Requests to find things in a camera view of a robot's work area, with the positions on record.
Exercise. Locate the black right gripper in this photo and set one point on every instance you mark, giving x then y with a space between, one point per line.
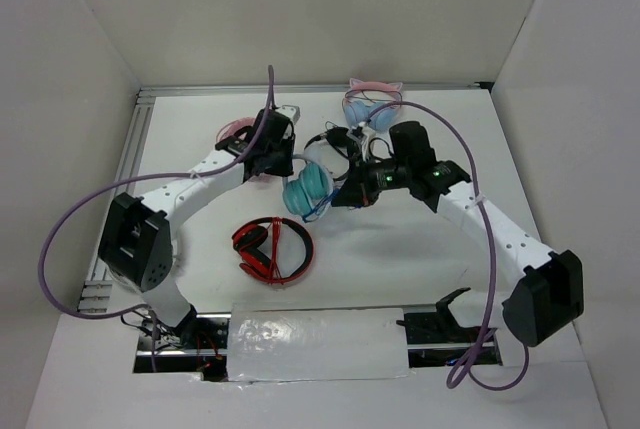
357 190

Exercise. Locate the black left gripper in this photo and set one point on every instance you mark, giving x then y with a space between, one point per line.
286 168

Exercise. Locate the teal cat-ear headphones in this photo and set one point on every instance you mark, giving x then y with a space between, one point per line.
308 193

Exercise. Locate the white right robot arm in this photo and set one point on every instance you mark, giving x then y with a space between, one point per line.
547 285

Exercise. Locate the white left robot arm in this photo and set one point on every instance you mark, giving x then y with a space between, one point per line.
137 239

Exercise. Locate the pink gaming headphones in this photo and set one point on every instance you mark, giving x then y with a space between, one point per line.
239 128

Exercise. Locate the red and black headphones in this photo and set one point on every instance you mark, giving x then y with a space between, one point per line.
257 242

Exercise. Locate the light blue cat-ear headphones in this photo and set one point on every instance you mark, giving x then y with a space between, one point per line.
376 102

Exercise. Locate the white headphones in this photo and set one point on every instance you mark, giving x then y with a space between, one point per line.
177 244

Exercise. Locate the white taped cover sheet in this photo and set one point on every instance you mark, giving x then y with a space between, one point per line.
316 345

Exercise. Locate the black wired headphones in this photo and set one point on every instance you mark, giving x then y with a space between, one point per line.
334 150

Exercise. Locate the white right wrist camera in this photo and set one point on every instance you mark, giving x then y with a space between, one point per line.
364 137

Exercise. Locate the metal base rail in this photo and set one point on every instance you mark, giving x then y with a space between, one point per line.
434 340

